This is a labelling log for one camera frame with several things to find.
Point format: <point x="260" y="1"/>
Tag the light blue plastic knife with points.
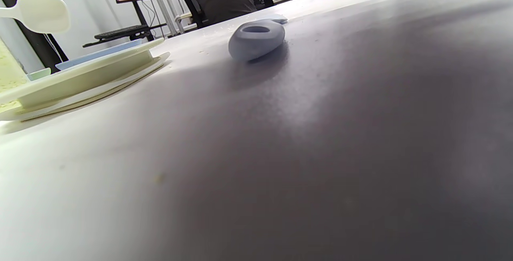
<point x="256" y="42"/>

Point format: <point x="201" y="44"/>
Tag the beige container lid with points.
<point x="80" y="80"/>

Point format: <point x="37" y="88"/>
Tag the white coffee spoon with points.
<point x="44" y="12"/>

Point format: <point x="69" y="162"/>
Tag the clear chicken bouillon container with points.
<point x="8" y="68"/>

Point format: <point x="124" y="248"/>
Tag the black office chair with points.
<point x="188" y="2"/>

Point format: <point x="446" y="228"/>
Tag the black monitor stand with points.
<point x="141" y="16"/>

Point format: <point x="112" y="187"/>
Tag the black keyboard tray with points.
<point x="120" y="33"/>

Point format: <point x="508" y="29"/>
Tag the small blue dish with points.
<point x="100" y="54"/>

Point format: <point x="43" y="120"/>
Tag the small green dish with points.
<point x="39" y="74"/>

